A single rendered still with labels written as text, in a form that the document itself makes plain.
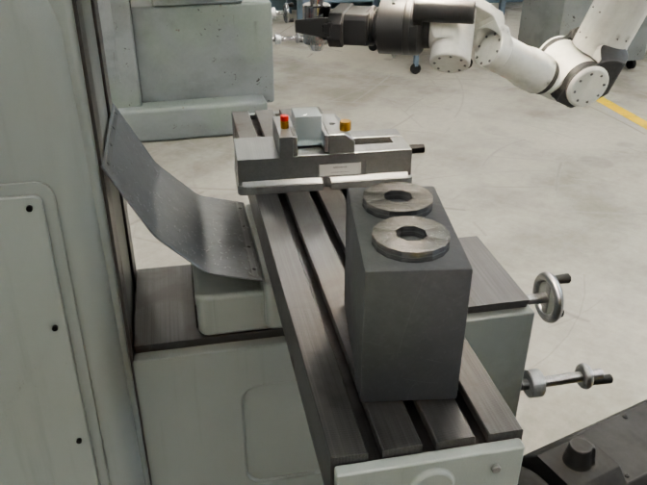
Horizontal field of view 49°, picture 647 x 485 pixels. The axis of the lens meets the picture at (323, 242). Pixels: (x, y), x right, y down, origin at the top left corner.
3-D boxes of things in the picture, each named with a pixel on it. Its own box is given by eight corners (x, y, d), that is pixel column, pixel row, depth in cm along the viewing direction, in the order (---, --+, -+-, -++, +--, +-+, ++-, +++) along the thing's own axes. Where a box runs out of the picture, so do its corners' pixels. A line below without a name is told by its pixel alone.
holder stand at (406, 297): (425, 299, 105) (435, 175, 95) (457, 399, 86) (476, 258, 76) (344, 301, 104) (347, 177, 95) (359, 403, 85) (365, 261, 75)
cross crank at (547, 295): (549, 302, 169) (556, 260, 163) (574, 331, 158) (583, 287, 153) (486, 310, 166) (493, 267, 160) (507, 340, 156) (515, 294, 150)
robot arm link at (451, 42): (409, 16, 122) (476, 19, 120) (401, 73, 120) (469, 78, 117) (404, -22, 111) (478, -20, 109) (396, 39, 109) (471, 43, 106)
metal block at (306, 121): (317, 134, 144) (317, 106, 141) (322, 144, 139) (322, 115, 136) (291, 136, 143) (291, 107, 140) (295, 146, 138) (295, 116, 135)
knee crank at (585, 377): (602, 373, 160) (608, 352, 157) (617, 391, 154) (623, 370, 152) (512, 386, 156) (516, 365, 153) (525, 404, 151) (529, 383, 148)
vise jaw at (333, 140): (342, 130, 148) (343, 113, 146) (354, 152, 137) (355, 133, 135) (314, 132, 147) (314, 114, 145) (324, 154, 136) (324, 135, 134)
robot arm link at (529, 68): (475, 58, 125) (548, 95, 135) (499, 86, 118) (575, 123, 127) (511, 5, 120) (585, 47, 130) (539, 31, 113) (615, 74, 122)
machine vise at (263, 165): (394, 156, 154) (397, 108, 149) (413, 184, 141) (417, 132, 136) (233, 165, 149) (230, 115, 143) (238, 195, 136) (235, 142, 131)
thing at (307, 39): (324, 38, 124) (324, 7, 121) (333, 45, 120) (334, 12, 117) (299, 40, 123) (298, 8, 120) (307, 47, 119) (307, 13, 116)
